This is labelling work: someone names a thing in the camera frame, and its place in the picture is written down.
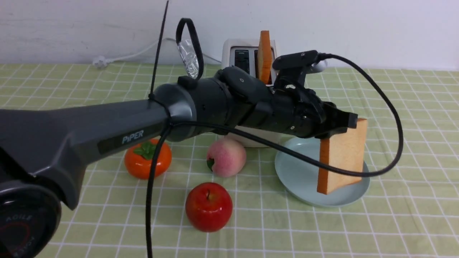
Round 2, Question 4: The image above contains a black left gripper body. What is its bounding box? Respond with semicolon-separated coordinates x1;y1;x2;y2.
251;88;336;139

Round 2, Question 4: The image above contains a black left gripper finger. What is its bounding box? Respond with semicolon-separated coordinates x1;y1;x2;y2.
325;102;358;138

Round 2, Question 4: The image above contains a toast slice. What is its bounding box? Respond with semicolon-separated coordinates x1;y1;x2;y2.
257;30;273;85
317;119;368;195

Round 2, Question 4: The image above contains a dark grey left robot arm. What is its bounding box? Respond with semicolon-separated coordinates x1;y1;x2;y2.
0;67;358;258

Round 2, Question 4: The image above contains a light blue round plate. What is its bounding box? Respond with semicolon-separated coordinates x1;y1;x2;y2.
274;151;370;207

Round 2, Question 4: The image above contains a white two-slot toaster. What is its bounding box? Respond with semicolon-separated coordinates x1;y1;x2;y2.
221;39;281;148

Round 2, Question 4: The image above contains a pink fake peach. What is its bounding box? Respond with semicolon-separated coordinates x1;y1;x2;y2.
206;138;246;178

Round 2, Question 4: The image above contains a green checkered tablecloth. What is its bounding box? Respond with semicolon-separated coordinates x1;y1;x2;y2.
0;62;459;258

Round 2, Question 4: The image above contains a red fake apple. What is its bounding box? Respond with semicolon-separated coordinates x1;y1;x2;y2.
185;182;233;233

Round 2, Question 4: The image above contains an orange fake persimmon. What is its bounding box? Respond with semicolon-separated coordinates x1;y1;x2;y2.
124;139;172;180

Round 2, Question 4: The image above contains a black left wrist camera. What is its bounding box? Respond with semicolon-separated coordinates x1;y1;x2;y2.
272;50;328;89

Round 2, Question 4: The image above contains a black left camera cable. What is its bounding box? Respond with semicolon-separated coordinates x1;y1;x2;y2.
145;53;404;258

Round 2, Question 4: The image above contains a white toaster power cord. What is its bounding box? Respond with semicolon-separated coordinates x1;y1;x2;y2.
93;37;223;69

